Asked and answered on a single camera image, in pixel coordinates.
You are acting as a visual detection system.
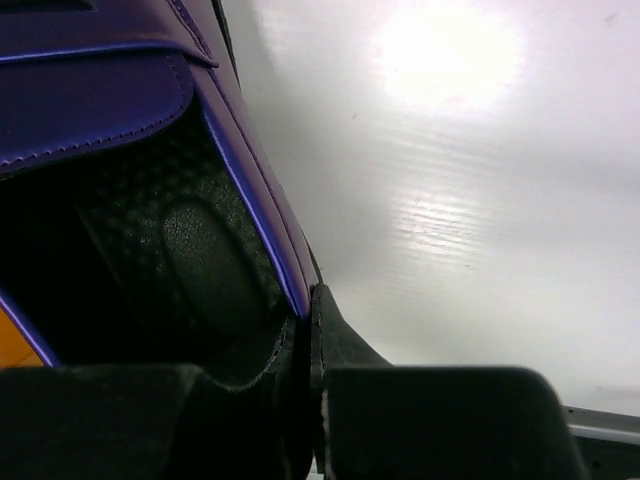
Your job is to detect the orange sneaker right one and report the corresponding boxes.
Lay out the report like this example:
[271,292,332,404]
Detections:
[0,310,43,368]

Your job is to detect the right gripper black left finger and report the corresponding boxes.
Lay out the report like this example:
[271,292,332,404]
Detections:
[1,320,311,479]

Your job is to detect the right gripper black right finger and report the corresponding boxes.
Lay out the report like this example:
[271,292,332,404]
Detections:
[311,284,588,479]

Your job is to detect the purple loafer one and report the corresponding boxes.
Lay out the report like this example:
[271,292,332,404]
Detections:
[1,1,319,384]

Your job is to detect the aluminium mounting rail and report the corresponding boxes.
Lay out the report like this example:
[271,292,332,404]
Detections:
[564,407,640,480]

